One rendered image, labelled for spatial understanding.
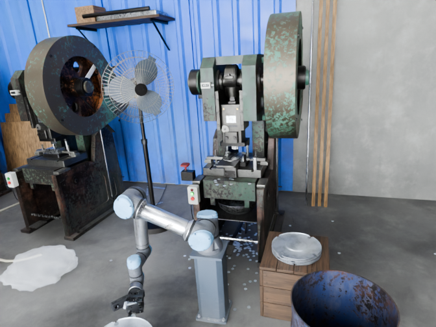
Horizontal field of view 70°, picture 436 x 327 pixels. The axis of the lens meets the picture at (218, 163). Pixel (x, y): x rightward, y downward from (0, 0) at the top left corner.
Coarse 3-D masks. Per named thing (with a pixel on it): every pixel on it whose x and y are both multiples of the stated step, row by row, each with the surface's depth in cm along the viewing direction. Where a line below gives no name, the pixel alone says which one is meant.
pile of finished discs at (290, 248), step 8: (288, 232) 200; (296, 232) 200; (272, 240) 193; (280, 240) 193; (288, 240) 193; (296, 240) 191; (304, 240) 192; (312, 240) 191; (272, 248) 186; (280, 248) 185; (288, 248) 184; (296, 248) 183; (304, 248) 182; (312, 248) 183; (320, 248) 182; (280, 256) 179; (288, 256) 177; (296, 256) 176; (304, 256) 176; (312, 256) 176; (320, 256) 180; (296, 264) 175; (304, 264) 174
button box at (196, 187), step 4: (188, 188) 223; (196, 188) 221; (188, 192) 224; (196, 192) 222; (188, 196) 225; (192, 196) 224; (196, 196) 223; (188, 200) 226; (192, 200) 225; (196, 200) 224; (192, 216) 233
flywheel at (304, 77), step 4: (300, 68) 204; (304, 68) 203; (300, 72) 203; (304, 72) 203; (308, 72) 205; (300, 76) 203; (304, 76) 203; (308, 76) 205; (300, 80) 204; (304, 80) 204; (308, 80) 206; (300, 84) 205; (304, 84) 206; (300, 88) 209; (304, 88) 211
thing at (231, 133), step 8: (224, 104) 223; (232, 104) 221; (224, 112) 225; (232, 112) 223; (224, 120) 227; (232, 120) 225; (224, 128) 227; (232, 128) 227; (240, 128) 225; (224, 136) 227; (232, 136) 226; (240, 136) 227
